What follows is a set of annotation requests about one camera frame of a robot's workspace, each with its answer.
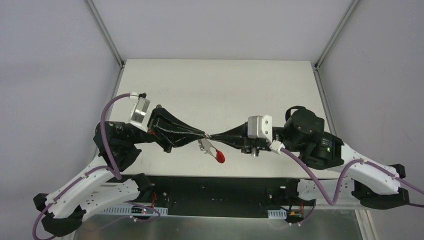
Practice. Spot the right white cable duct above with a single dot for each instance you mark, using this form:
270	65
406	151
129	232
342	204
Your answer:
277	214

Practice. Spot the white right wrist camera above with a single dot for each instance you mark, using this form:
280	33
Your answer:
263	135

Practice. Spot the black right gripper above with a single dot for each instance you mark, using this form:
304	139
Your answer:
250	142

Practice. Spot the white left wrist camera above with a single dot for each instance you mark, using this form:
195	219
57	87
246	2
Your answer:
141	112

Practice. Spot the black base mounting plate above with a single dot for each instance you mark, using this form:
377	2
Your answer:
233	197

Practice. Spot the left white cable duct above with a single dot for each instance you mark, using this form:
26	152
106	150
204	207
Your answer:
127	210

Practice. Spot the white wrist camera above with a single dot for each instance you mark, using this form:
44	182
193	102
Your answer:
141	112
263	135

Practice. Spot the white cable duct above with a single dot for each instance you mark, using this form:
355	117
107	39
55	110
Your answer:
127	210
277	214

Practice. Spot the metal key holder red handle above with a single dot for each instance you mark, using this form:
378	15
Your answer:
206	146

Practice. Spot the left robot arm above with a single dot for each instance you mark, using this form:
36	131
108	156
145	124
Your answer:
64	210

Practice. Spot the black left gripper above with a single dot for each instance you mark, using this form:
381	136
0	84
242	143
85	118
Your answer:
159	129

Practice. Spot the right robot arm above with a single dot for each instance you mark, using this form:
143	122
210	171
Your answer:
334	169

